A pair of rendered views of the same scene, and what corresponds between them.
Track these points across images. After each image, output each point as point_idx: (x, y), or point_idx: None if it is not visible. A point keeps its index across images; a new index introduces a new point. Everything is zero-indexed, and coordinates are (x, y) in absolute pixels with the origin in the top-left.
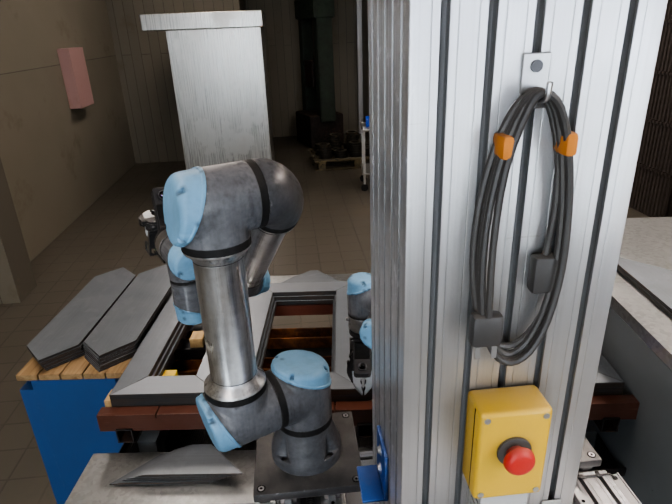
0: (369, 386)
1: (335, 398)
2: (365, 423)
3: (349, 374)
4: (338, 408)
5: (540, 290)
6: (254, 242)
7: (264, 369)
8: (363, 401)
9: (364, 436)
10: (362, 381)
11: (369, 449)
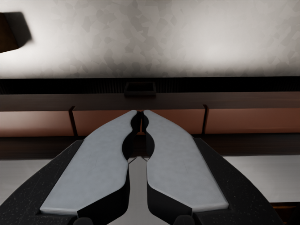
0: (110, 125)
1: (203, 139)
2: (139, 93)
3: (237, 182)
4: (198, 114)
5: None
6: None
7: (273, 207)
8: (142, 133)
9: (142, 82)
10: (143, 178)
11: (135, 73)
